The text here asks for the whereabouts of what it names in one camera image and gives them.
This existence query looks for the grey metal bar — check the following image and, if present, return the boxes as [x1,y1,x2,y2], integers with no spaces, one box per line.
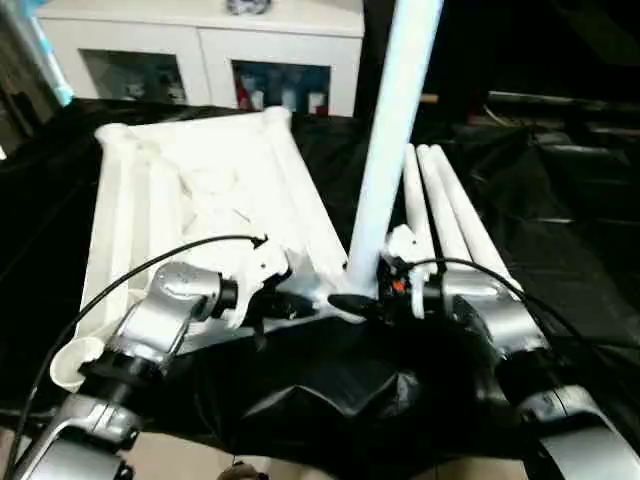
[487,91,640,114]

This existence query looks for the black mat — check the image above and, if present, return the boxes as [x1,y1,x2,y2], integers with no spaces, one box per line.
[0,94,640,466]

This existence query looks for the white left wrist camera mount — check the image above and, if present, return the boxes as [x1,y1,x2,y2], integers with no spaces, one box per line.
[229,239,291,331]

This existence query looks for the white plastic table leg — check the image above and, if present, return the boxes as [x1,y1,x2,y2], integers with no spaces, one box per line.
[402,144,431,246]
[347,0,446,296]
[429,144,524,301]
[416,144,474,264]

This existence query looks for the white cabinet with glass doors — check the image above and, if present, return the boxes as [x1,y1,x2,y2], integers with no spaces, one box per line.
[37,4,366,119]

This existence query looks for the large black case yellow label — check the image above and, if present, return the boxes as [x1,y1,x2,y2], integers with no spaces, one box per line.
[354,0,491,131]

